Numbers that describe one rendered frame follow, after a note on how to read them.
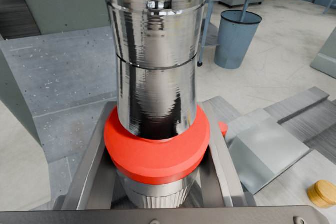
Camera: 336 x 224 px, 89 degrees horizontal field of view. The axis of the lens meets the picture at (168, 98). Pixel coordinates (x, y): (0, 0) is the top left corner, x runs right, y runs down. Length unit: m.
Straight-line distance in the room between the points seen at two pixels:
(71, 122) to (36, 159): 1.29
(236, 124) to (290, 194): 0.10
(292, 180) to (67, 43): 0.44
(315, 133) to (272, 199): 0.30
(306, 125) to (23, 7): 0.62
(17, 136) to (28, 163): 0.33
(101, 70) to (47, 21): 0.13
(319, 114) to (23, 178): 1.69
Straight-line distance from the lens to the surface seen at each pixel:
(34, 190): 1.59
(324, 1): 7.17
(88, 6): 0.43
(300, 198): 0.25
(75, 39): 0.43
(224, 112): 0.34
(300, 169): 0.27
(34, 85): 0.45
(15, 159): 1.82
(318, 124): 0.54
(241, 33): 2.27
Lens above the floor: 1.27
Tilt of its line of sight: 43 degrees down
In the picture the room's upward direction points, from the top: 2 degrees clockwise
